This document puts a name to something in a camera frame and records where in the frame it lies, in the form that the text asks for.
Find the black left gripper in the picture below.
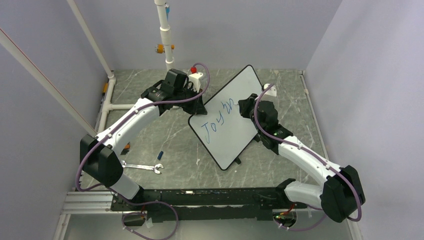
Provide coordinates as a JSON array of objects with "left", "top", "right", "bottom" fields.
[{"left": 173, "top": 85, "right": 206, "bottom": 115}]

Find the white whiteboard black frame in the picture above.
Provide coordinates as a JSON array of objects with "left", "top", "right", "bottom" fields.
[{"left": 188, "top": 65, "right": 262, "bottom": 171}]

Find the blue marker cap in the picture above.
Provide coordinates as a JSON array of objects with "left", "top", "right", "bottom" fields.
[{"left": 157, "top": 151, "right": 164, "bottom": 160}]

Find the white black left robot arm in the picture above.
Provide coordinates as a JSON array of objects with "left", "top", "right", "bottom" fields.
[{"left": 75, "top": 68, "right": 208, "bottom": 210}]

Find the orange knob on pipe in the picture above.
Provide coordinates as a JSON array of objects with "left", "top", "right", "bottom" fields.
[{"left": 154, "top": 44, "right": 166, "bottom": 54}]

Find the silver open-end wrench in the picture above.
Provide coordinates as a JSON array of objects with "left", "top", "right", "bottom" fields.
[{"left": 120, "top": 160, "right": 164, "bottom": 174}]

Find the orange black small tool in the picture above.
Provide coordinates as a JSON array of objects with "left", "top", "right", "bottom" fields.
[{"left": 102, "top": 83, "right": 109, "bottom": 95}]

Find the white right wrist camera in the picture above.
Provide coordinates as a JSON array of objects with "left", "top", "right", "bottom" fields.
[{"left": 263, "top": 83, "right": 277, "bottom": 98}]

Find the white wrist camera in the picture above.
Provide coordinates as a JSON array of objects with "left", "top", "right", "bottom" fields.
[
  {"left": 263, "top": 83, "right": 277, "bottom": 98},
  {"left": 188, "top": 66, "right": 204, "bottom": 93}
]

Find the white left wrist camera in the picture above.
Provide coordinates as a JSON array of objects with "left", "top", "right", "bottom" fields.
[{"left": 188, "top": 66, "right": 204, "bottom": 93}]

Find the white pvc pipe frame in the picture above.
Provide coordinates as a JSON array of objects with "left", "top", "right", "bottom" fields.
[{"left": 0, "top": 0, "right": 175, "bottom": 135}]

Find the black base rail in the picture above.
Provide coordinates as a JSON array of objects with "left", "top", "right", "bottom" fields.
[{"left": 110, "top": 187, "right": 307, "bottom": 223}]

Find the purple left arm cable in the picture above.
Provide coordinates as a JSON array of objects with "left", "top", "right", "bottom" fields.
[{"left": 74, "top": 62, "right": 211, "bottom": 193}]

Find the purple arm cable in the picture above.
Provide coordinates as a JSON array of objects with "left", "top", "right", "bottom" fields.
[
  {"left": 253, "top": 83, "right": 363, "bottom": 223},
  {"left": 74, "top": 62, "right": 211, "bottom": 193}
]

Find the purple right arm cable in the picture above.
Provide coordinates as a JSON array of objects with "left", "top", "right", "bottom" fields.
[{"left": 253, "top": 83, "right": 363, "bottom": 223}]

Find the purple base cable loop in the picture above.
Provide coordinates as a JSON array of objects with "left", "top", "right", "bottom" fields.
[{"left": 121, "top": 202, "right": 179, "bottom": 240}]

